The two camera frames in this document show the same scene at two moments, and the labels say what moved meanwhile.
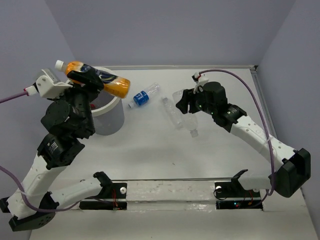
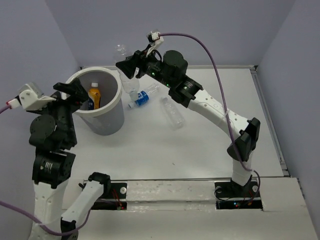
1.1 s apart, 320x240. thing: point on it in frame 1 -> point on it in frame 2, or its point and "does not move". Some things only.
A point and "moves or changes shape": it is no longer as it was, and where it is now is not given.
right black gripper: [188, 97] -> [139, 59]
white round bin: [108, 110] does not move
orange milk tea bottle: [117, 86] moves or changes shape
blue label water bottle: [143, 96] does not move
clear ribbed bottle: [190, 120] -> [130, 86]
